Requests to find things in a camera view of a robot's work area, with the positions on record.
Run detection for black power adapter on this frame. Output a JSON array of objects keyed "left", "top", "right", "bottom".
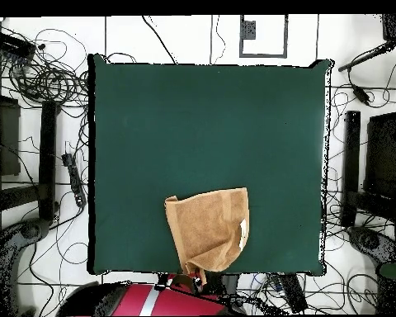
[{"left": 351, "top": 83, "right": 372, "bottom": 107}]

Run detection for dark square frame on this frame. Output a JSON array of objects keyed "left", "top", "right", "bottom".
[{"left": 238, "top": 14, "right": 289, "bottom": 59}]

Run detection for dark flat panel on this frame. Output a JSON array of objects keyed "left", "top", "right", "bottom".
[
  {"left": 0, "top": 93, "right": 21, "bottom": 177},
  {"left": 363, "top": 111, "right": 396, "bottom": 199}
]

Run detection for black rod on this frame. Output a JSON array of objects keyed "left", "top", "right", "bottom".
[{"left": 337, "top": 40, "right": 396, "bottom": 73}]

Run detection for dark green table cloth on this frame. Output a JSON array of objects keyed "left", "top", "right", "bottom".
[{"left": 87, "top": 54, "right": 332, "bottom": 277}]

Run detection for black metal stand foot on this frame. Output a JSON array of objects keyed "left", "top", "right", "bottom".
[
  {"left": 340, "top": 110, "right": 396, "bottom": 228},
  {"left": 0, "top": 100, "right": 59, "bottom": 221}
]

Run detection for tangled black cables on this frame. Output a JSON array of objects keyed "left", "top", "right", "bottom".
[{"left": 0, "top": 19, "right": 90, "bottom": 110}]

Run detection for slim black power strip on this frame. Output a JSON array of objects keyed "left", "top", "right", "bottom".
[{"left": 61, "top": 152, "right": 87, "bottom": 208}]

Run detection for tan terry towel white label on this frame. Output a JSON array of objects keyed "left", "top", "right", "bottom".
[{"left": 163, "top": 187, "right": 251, "bottom": 286}]

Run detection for black electronics box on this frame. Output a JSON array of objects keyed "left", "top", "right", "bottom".
[{"left": 0, "top": 30, "right": 37, "bottom": 59}]

